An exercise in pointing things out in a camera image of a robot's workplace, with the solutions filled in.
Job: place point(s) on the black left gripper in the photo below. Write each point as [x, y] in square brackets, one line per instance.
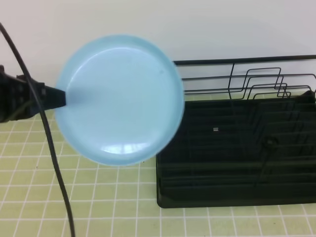
[17, 101]

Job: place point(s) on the light blue round plate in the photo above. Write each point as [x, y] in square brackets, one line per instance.
[124, 100]

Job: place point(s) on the black wire dish rack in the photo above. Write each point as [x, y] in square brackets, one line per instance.
[249, 140]

